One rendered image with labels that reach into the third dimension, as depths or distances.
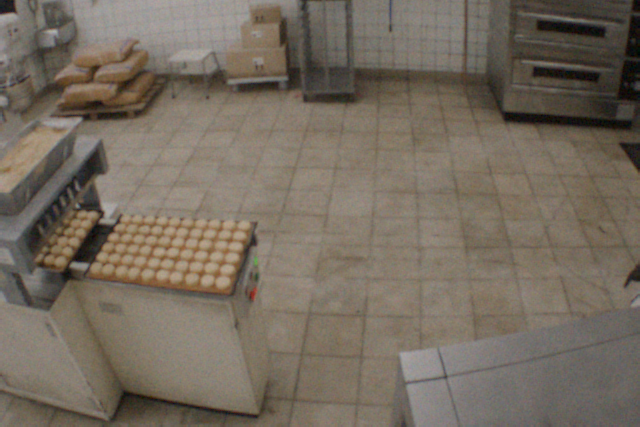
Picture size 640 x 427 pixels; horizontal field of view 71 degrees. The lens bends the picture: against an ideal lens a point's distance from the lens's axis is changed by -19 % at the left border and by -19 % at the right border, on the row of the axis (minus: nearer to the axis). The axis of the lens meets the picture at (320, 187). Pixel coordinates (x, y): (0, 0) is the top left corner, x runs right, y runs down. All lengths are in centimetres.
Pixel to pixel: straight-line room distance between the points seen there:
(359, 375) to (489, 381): 228
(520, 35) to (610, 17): 92
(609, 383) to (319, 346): 244
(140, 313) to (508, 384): 181
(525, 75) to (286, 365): 327
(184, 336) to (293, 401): 72
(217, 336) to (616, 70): 418
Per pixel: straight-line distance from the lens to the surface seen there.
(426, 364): 39
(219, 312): 191
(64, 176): 212
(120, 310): 213
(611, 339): 44
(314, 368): 268
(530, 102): 497
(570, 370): 41
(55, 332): 215
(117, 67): 547
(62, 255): 217
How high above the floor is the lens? 212
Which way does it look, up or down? 33 degrees down
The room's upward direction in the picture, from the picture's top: 3 degrees counter-clockwise
